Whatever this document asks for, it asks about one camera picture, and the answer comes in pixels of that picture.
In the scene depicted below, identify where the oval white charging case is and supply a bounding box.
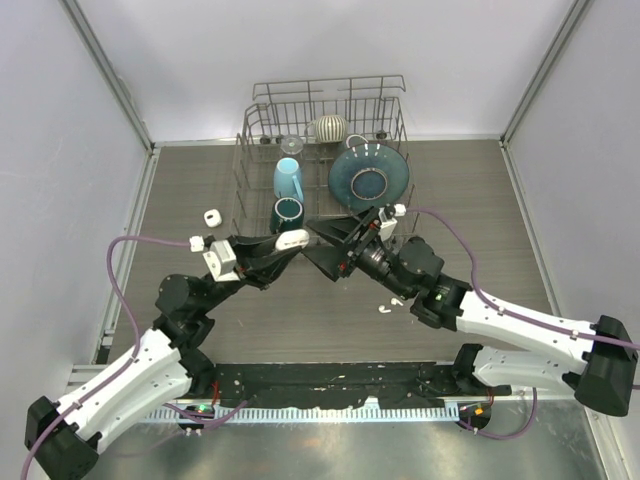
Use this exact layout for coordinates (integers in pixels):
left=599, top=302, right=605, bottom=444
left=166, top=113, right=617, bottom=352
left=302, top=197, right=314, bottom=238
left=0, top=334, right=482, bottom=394
left=275, top=229, right=310, bottom=252

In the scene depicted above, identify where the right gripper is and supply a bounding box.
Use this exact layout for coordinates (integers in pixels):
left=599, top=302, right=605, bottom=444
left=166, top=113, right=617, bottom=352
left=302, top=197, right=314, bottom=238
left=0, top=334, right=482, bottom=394
left=301, top=205, right=413, bottom=300

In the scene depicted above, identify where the small white charging case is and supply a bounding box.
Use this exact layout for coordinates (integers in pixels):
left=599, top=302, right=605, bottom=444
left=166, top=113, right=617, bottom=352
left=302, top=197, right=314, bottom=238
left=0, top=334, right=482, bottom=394
left=203, top=209, right=223, bottom=228

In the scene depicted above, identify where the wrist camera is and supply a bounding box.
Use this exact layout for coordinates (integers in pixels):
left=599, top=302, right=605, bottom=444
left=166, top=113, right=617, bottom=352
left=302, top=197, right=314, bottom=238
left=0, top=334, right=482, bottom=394
left=378, top=204, right=407, bottom=241
left=189, top=236, right=240, bottom=282

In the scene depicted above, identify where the dark teal mug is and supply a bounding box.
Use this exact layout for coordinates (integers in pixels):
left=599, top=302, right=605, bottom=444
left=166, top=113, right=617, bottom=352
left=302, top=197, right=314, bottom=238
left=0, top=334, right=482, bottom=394
left=269, top=197, right=304, bottom=234

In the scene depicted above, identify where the wire dish rack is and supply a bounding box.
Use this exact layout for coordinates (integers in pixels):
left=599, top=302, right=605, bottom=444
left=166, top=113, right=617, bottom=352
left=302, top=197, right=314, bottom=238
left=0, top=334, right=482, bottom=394
left=229, top=74, right=410, bottom=236

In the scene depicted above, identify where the white slotted cable duct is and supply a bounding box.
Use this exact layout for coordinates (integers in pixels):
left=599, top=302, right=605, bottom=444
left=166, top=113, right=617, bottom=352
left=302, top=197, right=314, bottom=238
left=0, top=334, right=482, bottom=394
left=144, top=403, right=460, bottom=424

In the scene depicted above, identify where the small white-rimmed bowl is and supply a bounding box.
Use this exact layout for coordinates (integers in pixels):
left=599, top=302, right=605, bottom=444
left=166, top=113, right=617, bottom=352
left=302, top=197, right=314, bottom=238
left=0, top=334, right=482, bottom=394
left=344, top=134, right=368, bottom=149

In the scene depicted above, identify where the clear glass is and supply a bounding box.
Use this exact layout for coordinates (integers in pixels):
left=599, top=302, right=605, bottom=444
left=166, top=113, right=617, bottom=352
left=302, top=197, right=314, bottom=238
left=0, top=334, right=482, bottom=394
left=280, top=135, right=304, bottom=157

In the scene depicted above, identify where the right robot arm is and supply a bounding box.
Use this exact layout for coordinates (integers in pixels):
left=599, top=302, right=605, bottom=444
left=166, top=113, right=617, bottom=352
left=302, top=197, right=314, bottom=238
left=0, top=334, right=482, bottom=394
left=304, top=205, right=639, bottom=417

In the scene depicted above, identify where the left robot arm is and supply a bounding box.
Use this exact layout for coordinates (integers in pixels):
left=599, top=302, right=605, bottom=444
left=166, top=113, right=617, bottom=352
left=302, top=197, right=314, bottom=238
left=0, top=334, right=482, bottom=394
left=20, top=229, right=309, bottom=479

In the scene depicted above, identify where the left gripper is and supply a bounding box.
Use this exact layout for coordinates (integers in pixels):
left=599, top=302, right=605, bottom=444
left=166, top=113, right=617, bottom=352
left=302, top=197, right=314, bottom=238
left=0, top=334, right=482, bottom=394
left=198, top=233, right=301, bottom=314

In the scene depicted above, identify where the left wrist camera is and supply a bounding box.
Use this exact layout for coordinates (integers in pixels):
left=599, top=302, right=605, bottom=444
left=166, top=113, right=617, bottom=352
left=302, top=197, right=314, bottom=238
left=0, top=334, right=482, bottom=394
left=189, top=236, right=240, bottom=282

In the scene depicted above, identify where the light blue mug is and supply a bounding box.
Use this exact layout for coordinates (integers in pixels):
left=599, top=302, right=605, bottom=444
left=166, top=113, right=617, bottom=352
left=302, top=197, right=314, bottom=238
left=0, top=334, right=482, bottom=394
left=273, top=157, right=304, bottom=203

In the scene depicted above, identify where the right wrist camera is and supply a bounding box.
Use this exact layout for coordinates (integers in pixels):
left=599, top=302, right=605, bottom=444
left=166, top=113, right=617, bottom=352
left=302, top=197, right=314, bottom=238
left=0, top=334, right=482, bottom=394
left=378, top=204, right=407, bottom=241

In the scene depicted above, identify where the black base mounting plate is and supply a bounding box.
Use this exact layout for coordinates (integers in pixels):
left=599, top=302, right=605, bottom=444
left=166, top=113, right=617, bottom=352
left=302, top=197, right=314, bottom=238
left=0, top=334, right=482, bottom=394
left=206, top=362, right=488, bottom=410

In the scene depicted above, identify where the large teal plate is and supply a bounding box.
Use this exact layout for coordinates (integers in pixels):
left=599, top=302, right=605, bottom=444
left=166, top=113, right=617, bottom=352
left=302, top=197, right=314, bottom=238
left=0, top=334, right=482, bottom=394
left=328, top=143, right=410, bottom=212

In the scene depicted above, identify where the striped ceramic mug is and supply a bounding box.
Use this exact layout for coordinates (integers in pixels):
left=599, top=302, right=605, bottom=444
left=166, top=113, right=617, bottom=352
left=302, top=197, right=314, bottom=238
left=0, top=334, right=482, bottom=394
left=305, top=114, right=348, bottom=144

